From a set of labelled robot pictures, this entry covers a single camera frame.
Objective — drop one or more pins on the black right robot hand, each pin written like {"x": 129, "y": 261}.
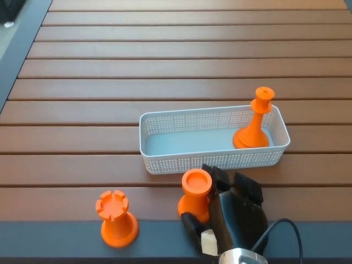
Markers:
{"x": 236, "y": 220}

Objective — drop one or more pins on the orange cup-topped chess piece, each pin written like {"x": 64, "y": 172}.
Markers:
{"x": 195, "y": 192}

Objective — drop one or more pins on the white perforated plastic basket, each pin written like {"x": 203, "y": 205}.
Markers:
{"x": 192, "y": 163}

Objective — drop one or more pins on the orange tall spool-topped chess piece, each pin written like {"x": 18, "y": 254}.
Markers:
{"x": 254, "y": 132}

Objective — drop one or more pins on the orange rook chess piece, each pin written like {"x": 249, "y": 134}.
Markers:
{"x": 118, "y": 228}

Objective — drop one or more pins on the small white object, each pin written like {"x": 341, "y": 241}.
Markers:
{"x": 8, "y": 24}

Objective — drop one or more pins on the black furniture piece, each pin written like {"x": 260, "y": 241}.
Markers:
{"x": 6, "y": 9}

